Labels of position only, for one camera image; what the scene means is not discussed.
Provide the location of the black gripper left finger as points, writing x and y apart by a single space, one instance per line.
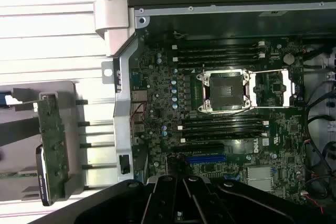
126 203

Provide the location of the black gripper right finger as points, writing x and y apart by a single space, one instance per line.
236 205

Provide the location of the silver chipset heatsink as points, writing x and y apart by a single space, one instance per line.
260 178

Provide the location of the blue expansion slot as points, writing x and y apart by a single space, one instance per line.
204 159

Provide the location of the black RAM slot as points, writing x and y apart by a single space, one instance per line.
218 58
223 122
218 51
223 132
223 138
218 64
218 46

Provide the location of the black expansion slot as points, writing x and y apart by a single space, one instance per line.
197 147

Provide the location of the thin locking lever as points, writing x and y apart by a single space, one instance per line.
236 112

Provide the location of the open dark grey PC case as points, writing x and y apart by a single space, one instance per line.
123 103

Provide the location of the green RAM stick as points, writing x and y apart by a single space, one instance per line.
23 174

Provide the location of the CPU socket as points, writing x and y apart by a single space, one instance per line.
223 93

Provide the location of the green motherboard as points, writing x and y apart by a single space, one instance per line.
162 82

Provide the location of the silver socket cover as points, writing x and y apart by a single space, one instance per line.
288 90

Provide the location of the grey parts rack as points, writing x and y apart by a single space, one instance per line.
71 87

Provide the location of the silver coin battery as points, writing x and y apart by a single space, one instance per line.
289 58

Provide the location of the beige plastic bracket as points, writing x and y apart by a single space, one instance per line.
113 16

